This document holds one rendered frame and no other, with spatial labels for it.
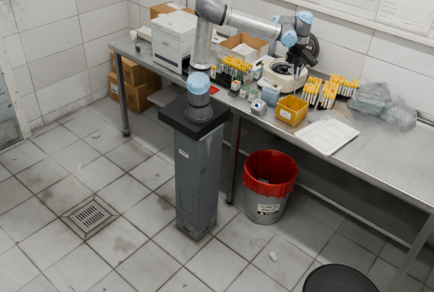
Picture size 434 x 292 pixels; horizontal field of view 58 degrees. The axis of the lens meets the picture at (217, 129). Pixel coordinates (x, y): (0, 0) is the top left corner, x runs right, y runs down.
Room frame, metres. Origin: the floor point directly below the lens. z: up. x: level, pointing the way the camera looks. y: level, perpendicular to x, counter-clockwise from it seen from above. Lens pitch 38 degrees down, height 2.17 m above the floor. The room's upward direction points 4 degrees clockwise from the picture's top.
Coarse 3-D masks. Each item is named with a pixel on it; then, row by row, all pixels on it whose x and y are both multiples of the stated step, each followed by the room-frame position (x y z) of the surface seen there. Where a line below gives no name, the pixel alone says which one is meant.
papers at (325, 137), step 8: (328, 120) 1.81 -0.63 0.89; (336, 120) 1.82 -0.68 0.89; (304, 128) 1.72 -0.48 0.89; (312, 128) 1.73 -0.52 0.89; (320, 128) 1.73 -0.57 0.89; (328, 128) 1.74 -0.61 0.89; (336, 128) 1.74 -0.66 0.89; (344, 128) 1.75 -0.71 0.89; (352, 128) 1.75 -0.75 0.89; (296, 136) 1.65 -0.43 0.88; (304, 136) 1.65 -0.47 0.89; (312, 136) 1.65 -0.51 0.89; (320, 136) 1.66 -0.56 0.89; (328, 136) 1.66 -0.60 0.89; (336, 136) 1.67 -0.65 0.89; (344, 136) 1.67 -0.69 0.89; (352, 136) 1.67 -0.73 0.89; (312, 144) 1.59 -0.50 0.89; (320, 144) 1.59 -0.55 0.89; (328, 144) 1.59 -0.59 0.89; (336, 144) 1.60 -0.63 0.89; (320, 152) 1.54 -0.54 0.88; (328, 152) 1.53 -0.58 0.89
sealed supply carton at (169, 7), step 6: (156, 6) 2.95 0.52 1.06; (162, 6) 2.95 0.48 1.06; (168, 6) 2.95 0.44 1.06; (174, 6) 2.97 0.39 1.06; (180, 6) 2.98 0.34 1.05; (150, 12) 2.92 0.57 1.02; (156, 12) 2.87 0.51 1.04; (162, 12) 2.84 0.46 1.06; (168, 12) 2.84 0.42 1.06; (192, 12) 2.88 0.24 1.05; (150, 18) 2.93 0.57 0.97; (150, 24) 2.93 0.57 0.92
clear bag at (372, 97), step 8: (360, 88) 2.03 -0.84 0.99; (368, 88) 1.98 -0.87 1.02; (376, 88) 1.96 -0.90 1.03; (384, 88) 1.94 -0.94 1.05; (352, 96) 2.05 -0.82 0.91; (360, 96) 1.96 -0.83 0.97; (368, 96) 1.95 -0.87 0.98; (376, 96) 1.94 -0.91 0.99; (384, 96) 1.94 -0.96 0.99; (352, 104) 1.98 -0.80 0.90; (360, 104) 1.95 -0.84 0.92; (368, 104) 1.94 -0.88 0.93; (376, 104) 1.92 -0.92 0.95; (384, 104) 1.92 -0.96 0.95; (368, 112) 1.93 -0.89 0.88; (376, 112) 1.91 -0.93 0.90
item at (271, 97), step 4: (264, 88) 1.98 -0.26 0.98; (268, 88) 1.98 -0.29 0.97; (264, 92) 1.96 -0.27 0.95; (268, 92) 1.95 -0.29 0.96; (272, 92) 1.94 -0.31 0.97; (276, 92) 1.94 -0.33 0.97; (264, 96) 1.96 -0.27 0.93; (268, 96) 1.95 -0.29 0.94; (272, 96) 1.93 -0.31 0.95; (276, 96) 1.92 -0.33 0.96; (264, 100) 1.96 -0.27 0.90; (268, 100) 1.95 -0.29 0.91; (272, 100) 1.93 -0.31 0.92; (276, 100) 1.93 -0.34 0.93; (268, 104) 1.94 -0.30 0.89; (272, 104) 1.93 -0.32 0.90; (276, 104) 1.93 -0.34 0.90; (272, 108) 1.91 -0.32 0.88
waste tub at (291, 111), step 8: (288, 96) 1.91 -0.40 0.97; (280, 104) 1.82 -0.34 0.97; (288, 104) 1.92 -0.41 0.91; (296, 104) 1.89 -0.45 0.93; (304, 104) 1.86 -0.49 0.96; (280, 112) 1.81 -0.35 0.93; (288, 112) 1.78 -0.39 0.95; (296, 112) 1.74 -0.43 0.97; (304, 112) 1.82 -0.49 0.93; (288, 120) 1.77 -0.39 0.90; (296, 120) 1.76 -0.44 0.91
